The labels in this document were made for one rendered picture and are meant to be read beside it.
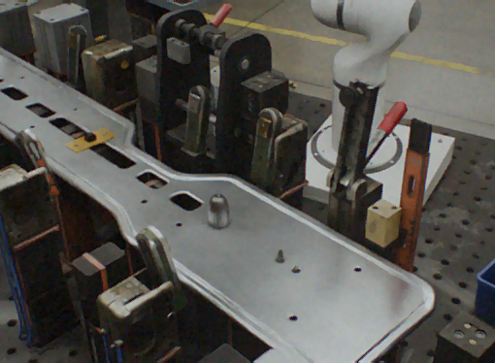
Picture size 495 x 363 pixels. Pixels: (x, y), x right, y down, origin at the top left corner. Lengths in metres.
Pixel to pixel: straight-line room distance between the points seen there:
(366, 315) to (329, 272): 0.09
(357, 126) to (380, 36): 0.50
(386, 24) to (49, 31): 0.69
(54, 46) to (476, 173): 1.01
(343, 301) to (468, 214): 0.75
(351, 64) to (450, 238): 0.42
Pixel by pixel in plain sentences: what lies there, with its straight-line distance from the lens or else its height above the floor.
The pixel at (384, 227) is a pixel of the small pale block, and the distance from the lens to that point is 0.99.
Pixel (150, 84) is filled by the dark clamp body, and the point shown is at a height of 1.05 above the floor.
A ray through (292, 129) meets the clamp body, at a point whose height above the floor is 1.07.
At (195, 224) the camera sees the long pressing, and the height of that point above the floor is 1.00.
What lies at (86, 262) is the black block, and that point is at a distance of 1.04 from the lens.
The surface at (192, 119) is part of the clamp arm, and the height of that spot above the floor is 1.05.
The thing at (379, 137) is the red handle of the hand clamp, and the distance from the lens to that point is 1.06.
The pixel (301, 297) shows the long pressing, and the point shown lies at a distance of 0.94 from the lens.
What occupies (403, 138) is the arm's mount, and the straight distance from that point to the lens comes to 1.77.
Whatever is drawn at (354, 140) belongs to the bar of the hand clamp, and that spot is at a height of 1.13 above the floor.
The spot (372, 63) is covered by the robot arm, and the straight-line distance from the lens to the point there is 1.54.
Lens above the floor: 1.65
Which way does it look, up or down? 34 degrees down
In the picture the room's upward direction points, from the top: 1 degrees counter-clockwise
